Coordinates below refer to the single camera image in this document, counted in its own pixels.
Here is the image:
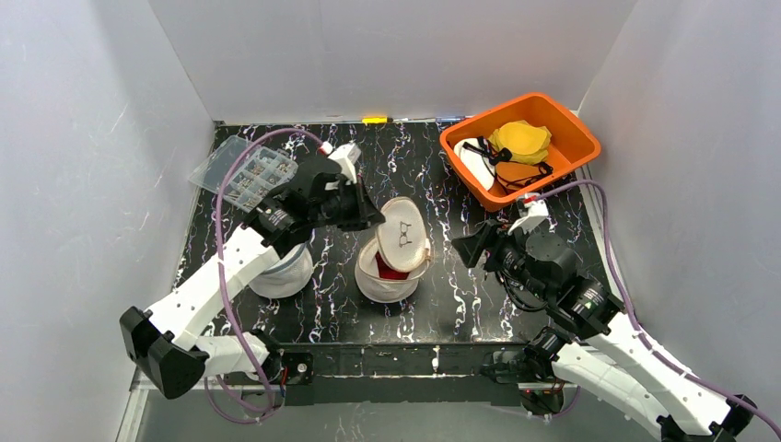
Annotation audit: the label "yellow bra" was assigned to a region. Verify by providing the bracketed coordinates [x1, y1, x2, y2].
[488, 120, 552, 165]

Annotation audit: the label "white bra black straps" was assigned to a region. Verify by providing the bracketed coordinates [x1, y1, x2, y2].
[453, 137, 499, 192]

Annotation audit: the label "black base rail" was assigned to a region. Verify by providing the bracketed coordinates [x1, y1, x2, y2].
[222, 341, 587, 408]

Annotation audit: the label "dark red bra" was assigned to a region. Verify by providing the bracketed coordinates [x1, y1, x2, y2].
[375, 251, 409, 281]

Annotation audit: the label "black coiled cable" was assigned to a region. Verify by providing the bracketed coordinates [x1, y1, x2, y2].
[496, 271, 551, 313]

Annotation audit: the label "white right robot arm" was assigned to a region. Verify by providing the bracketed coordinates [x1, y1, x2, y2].
[452, 221, 753, 441]

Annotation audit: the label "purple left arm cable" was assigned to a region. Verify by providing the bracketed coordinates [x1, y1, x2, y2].
[202, 128, 324, 426]

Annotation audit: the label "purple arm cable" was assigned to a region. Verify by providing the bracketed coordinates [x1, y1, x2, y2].
[530, 179, 781, 436]
[202, 128, 324, 426]

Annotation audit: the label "yellow tape piece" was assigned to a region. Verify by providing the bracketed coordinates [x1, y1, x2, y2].
[361, 116, 392, 124]

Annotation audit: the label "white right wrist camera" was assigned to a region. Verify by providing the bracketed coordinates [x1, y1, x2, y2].
[508, 193, 549, 234]

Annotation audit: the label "clear plastic screw box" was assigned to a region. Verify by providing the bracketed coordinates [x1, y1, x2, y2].
[189, 135, 298, 213]

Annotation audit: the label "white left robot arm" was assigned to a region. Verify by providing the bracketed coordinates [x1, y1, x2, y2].
[119, 156, 385, 400]

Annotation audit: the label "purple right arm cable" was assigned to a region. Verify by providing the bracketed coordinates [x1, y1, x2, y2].
[530, 179, 781, 436]

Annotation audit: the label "orange plastic bin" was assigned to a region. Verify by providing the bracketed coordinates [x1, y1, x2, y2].
[439, 92, 601, 212]

